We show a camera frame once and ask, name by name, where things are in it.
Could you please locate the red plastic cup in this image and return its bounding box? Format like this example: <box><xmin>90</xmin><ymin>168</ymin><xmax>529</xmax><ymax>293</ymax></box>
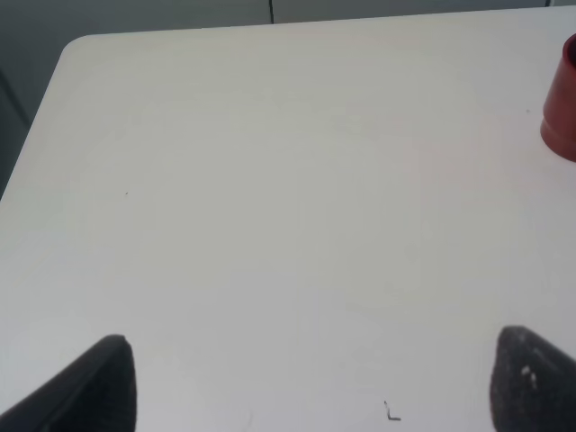
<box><xmin>540</xmin><ymin>34</ymin><xmax>576</xmax><ymax>162</ymax></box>

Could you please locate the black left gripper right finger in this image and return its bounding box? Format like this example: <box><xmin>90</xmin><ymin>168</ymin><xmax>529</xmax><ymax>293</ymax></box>
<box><xmin>490</xmin><ymin>326</ymin><xmax>575</xmax><ymax>431</ymax></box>

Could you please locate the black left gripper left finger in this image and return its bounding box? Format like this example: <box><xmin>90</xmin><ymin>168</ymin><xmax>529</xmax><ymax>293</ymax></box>
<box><xmin>1</xmin><ymin>335</ymin><xmax>137</xmax><ymax>432</ymax></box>

